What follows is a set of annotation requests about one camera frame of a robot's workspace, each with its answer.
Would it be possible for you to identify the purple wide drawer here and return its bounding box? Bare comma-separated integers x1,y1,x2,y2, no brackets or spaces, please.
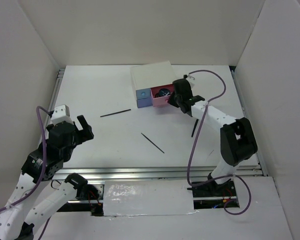
136,97,153,108

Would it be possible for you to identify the large black makeup brush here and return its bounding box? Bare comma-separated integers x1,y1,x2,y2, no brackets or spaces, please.
191,119,199,138

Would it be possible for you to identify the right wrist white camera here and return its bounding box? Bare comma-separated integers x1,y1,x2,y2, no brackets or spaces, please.
183,74,196,88

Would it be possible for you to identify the light blue small drawer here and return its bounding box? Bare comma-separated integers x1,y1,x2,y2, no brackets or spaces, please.
135,88,151,100

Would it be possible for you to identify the thin black brush near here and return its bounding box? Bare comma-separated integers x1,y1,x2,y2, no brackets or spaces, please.
140,132,165,154

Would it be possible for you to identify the white taped cover plate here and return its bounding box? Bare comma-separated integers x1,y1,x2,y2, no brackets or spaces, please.
103,180,195,217

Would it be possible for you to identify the navy lid powder jar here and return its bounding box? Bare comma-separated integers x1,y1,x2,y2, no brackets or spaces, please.
158,88,171,98

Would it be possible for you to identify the white drawer cabinet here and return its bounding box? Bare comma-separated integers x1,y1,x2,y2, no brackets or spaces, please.
130,61,177,102

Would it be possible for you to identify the thin black brush far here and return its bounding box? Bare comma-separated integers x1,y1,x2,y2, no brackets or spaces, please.
100,109,131,118

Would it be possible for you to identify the thin black brush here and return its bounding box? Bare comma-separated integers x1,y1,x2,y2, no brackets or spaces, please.
140,132,165,154
100,109,131,118

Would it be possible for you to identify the pink drawer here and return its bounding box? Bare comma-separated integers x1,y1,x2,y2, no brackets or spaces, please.
150,84,174,107

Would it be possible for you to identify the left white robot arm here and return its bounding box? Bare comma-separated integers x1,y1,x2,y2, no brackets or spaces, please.
0,115,94,240

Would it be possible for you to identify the wrist white camera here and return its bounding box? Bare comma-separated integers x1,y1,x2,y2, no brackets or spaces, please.
50,104,73,125
183,74,196,88

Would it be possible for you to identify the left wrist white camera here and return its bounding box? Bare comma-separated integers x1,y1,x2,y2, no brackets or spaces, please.
50,104,73,125

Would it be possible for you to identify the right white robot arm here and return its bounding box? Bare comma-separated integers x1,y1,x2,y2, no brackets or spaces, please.
168,78,258,196

